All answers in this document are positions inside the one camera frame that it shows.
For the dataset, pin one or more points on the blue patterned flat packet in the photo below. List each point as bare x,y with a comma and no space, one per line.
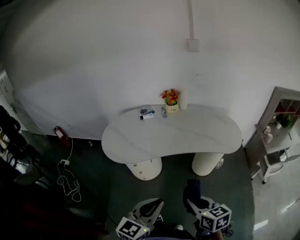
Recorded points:
145,109

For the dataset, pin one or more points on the black office chair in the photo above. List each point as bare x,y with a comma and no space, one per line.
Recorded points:
11,131

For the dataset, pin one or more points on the small green potted plant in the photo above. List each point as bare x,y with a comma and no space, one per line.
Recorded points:
284,120

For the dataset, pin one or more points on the person's black trousers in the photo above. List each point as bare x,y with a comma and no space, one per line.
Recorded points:
168,233

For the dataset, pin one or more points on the grey chair with white legs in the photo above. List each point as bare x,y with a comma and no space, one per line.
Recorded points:
274,164

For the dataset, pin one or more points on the colourful flowers in cream pot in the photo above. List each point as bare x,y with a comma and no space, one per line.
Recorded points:
171,98

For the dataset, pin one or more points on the small blue bottle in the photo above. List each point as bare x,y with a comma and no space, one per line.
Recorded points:
163,112

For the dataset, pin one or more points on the white ribbed vase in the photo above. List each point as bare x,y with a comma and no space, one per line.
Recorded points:
184,99

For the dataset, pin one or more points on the clear plastic bottle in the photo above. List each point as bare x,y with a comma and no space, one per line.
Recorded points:
219,164

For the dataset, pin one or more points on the grey wooden shelf unit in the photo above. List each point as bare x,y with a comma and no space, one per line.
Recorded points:
274,138

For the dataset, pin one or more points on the white sneaker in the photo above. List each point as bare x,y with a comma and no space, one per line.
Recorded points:
160,218
178,227

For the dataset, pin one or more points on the white power strip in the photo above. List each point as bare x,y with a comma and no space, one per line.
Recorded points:
65,162

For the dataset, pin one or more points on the dark blue cloth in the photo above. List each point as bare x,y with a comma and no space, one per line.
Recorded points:
193,187

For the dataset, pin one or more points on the red fire extinguisher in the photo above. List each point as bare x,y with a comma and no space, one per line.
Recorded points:
62,136

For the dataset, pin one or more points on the white kidney-shaped table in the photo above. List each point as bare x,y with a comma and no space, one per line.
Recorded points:
175,138

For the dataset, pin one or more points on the white wall conduit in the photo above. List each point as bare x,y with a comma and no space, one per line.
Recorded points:
191,18

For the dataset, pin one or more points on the white wall switch box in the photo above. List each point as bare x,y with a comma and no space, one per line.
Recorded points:
192,44

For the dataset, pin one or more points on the white tube with black cap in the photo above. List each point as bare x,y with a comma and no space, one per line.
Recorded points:
148,116

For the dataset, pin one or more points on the grey shell chair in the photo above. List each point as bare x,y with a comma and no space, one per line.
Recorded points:
30,174

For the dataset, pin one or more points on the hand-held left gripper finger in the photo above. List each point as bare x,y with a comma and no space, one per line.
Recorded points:
157,214
137,209

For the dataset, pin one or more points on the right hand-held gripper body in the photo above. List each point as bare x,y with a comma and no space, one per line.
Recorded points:
215,218

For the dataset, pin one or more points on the small white plug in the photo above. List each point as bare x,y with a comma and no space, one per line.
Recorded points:
90,143

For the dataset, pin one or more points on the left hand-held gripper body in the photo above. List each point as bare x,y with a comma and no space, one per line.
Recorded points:
132,228

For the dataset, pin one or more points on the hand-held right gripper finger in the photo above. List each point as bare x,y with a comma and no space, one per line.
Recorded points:
193,208
211,203

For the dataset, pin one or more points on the small white jar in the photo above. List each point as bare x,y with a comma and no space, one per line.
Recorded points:
267,130
269,138

